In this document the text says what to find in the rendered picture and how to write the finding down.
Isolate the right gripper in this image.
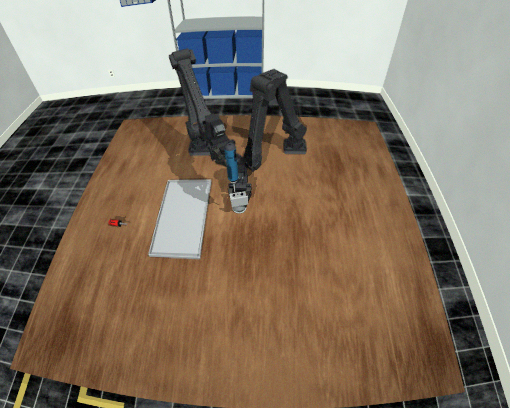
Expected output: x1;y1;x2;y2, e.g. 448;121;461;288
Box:
209;139;235;168

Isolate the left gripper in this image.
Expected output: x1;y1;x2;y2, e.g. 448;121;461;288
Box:
228;183;251;201

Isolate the blue electric screwdriver barrel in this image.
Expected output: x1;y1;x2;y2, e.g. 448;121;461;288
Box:
224;143;238;192

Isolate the white rimmed tray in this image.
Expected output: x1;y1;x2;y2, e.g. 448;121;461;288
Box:
149;180;211;259

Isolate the grey l-shaped bracket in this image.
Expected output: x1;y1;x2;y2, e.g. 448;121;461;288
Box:
230;191;248;207

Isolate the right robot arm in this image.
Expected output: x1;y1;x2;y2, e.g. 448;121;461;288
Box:
169;49;229;153

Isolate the dark grey cylinder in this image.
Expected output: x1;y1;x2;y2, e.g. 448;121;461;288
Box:
232;205;246;214

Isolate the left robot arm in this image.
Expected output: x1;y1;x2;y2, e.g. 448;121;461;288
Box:
236;69;307;183

